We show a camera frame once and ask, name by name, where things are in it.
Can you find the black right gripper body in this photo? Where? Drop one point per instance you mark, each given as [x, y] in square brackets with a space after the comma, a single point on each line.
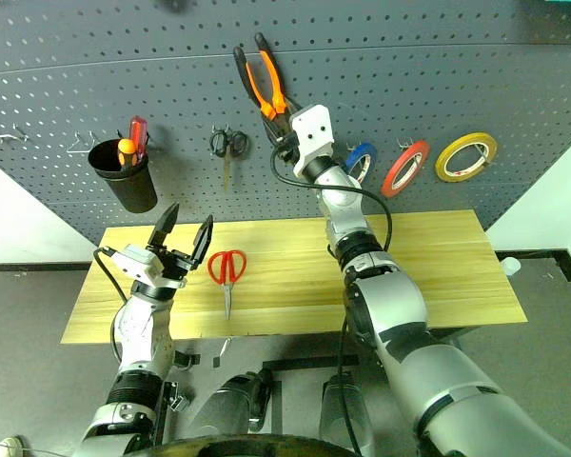
[287, 148]

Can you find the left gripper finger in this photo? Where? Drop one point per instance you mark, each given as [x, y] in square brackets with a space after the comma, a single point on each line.
[203, 241]
[164, 224]

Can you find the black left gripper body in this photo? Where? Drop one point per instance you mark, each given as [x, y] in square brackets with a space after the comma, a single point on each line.
[177, 264]

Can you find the orange black pliers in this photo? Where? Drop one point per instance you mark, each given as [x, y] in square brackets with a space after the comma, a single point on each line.
[269, 90]

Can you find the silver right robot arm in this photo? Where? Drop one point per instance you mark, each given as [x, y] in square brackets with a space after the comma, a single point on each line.
[390, 304]

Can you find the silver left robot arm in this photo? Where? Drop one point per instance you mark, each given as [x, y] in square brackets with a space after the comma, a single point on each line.
[133, 343]

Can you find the blue tape roll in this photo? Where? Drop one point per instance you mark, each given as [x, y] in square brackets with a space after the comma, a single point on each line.
[361, 157]

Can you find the dark grey perforated pegboard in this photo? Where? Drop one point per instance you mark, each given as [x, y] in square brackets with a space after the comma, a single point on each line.
[409, 85]

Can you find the red tape roll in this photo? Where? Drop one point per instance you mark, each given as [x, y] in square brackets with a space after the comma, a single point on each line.
[404, 169]

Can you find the straight metal pegboard hook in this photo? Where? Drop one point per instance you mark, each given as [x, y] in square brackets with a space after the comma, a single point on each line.
[9, 137]

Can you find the yellow tape roll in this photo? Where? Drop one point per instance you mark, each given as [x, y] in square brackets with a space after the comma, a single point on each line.
[466, 154]

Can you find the black cup holder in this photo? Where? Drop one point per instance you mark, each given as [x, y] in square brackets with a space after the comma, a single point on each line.
[128, 185]

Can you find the small metal clamp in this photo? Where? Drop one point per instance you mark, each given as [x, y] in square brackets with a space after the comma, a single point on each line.
[177, 397]

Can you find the dark rounded robot leg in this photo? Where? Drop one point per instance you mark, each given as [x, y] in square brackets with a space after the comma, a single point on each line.
[240, 404]
[345, 414]

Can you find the small white round object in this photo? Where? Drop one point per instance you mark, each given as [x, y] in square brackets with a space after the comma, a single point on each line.
[510, 265]

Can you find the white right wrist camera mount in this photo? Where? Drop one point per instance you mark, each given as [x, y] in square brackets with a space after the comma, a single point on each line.
[314, 133]

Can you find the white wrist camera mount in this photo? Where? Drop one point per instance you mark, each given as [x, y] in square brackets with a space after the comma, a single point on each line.
[314, 133]
[138, 263]

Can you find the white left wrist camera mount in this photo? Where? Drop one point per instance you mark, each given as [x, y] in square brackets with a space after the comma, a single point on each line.
[138, 263]

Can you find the black table frame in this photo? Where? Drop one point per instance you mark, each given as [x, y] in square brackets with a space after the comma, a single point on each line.
[304, 364]

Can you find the black floor rail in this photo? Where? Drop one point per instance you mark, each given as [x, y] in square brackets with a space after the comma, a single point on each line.
[552, 259]

